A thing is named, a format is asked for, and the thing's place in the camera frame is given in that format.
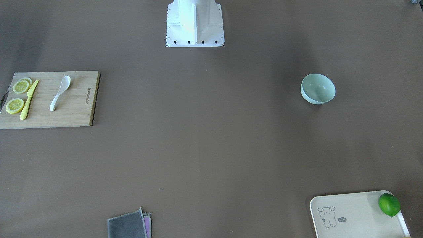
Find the white ceramic spoon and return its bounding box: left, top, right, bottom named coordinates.
left=49, top=75, right=71, bottom=112

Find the pale green bowl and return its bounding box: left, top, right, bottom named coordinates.
left=300, top=73, right=336, bottom=104

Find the grey folded cloth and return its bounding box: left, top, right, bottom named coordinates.
left=107, top=208, right=152, bottom=238

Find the bamboo cutting board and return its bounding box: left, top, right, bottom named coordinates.
left=0, top=71, right=101, bottom=129

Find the cream rabbit tray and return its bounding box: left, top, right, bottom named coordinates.
left=309, top=191, right=411, bottom=238

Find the yellow plastic knife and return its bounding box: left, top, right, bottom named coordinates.
left=20, top=80, right=39, bottom=120

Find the lemon slice stacked pair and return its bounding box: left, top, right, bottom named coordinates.
left=12, top=77, right=33, bottom=94

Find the green lime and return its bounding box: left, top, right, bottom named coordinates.
left=378, top=193, right=401, bottom=217

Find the white camera post base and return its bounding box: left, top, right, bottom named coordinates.
left=165, top=0, right=225, bottom=47

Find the lemon slice near handle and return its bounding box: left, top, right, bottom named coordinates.
left=5, top=98, right=25, bottom=114

